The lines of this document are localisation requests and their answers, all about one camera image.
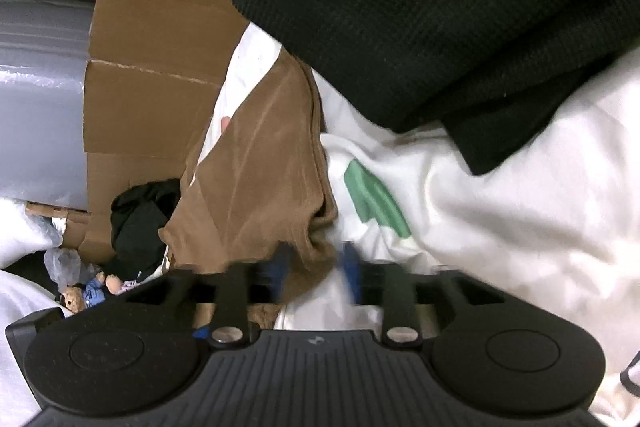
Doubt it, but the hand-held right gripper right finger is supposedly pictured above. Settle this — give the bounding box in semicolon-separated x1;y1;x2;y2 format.
340;242;506;350

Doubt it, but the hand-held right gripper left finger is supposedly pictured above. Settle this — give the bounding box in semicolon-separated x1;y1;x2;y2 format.
122;242;296;350

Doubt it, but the brown printed t-shirt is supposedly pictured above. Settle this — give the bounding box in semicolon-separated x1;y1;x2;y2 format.
159;47;342;330

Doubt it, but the black garment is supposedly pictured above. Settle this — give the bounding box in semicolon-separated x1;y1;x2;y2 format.
110;179;183;279

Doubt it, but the white bear-print blanket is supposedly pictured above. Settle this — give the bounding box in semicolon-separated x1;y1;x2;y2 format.
197;27;640;427

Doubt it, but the small teddy bear toy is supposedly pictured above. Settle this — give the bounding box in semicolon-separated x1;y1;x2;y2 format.
57;272;126;314

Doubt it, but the clear plastic bag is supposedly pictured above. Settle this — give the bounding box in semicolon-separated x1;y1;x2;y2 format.
44;247;84;289

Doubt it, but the large cardboard box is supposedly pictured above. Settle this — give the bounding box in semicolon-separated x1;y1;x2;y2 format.
0;0;252;269

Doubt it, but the white bubble wrap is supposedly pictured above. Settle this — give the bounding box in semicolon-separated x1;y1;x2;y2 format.
0;197;67;269

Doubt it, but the black waffle-knit cloth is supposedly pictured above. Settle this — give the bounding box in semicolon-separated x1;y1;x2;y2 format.
215;0;640;178

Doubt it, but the white cloth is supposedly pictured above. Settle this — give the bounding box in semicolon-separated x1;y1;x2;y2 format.
0;269;71;427

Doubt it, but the grey plastic-wrapped bundle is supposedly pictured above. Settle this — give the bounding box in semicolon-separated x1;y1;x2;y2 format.
0;0;97;208

